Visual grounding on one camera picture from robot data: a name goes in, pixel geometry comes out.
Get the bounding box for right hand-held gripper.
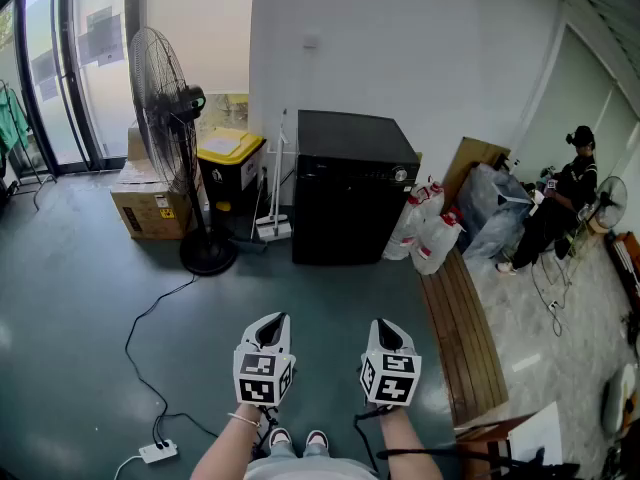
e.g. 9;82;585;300
358;318;423;409

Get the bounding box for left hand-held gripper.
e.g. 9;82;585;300
232;311;298;409

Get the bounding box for black appliance door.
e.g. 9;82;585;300
302;187;401;264

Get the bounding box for person's right forearm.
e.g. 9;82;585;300
377;405;445;480

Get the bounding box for person's left forearm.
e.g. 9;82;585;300
189;401;266;480

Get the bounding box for black washing machine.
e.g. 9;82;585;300
291;109;421;266

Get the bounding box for large black-framed glass window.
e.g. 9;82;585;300
12;0;147;175

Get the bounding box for brown slatted wooden platform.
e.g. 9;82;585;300
418;246;510;427

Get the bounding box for grey dustpan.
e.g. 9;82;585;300
228;166;269;255

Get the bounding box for person's left shoe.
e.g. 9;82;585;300
268;427;294;452

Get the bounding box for person's blue jeans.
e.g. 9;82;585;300
267;440;331;462

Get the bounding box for brown wooden chair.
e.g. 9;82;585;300
453;411;539;480

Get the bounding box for person's light shirt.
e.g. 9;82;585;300
243;455;380;480

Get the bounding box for black office chair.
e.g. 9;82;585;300
376;445;584;480

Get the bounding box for white table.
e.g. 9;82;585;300
507;400;566;467

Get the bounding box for large printed cardboard box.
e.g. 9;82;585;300
109;159;202;241

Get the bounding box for black bin with yellow lid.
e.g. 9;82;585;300
195;126;267;215

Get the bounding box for small plain cardboard box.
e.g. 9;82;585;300
126;126;151;162

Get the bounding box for white cushion bag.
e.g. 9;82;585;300
601;362;640;438

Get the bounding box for orange sofa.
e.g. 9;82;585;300
603;230;640;315

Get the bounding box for large black standing fan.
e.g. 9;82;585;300
128;26;239;277

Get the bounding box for small standing fan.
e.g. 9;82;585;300
578;175;629;235

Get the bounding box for black clothes rack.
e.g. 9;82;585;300
0;80;59;210

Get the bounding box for green garment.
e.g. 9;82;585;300
0;87;31;158

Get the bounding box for thin wrist bracelet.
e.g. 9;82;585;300
226;411;262;429

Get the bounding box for left hand-held gripper cable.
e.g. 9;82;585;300
251;405;280;462

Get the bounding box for hand-held gripper cable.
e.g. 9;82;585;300
251;405;280;462
352;406;384;475

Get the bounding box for right hand-held gripper cable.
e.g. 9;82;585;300
352;406;384;475

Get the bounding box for black fan power cable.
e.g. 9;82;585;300
123;273;220;448

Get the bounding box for tangled floor cable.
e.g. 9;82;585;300
528;247;581;338

